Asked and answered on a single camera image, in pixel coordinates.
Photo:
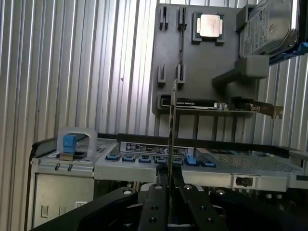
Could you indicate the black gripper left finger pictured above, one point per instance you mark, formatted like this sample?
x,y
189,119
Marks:
x,y
154,207

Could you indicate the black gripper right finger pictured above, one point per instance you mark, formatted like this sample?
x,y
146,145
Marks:
x,y
195,207

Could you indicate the tall blue slot clip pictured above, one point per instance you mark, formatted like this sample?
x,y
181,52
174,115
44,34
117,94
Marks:
x,y
191,160

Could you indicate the grey open PC case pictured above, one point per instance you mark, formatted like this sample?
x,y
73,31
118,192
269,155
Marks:
x,y
62,187

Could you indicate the black graphics card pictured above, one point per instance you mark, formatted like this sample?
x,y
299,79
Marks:
x,y
192,103

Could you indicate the blue plastic latch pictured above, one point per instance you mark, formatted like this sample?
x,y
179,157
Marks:
x,y
69,144

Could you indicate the grey parts rack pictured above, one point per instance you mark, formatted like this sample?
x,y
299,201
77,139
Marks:
x,y
204,62

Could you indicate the silver CPU chip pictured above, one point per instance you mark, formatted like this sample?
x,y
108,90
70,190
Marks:
x,y
209,25

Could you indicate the blue plastic disk caddy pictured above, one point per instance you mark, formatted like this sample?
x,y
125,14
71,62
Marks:
x,y
302,49

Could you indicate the silver hard disk drive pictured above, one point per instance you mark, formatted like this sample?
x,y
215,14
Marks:
x,y
267,29

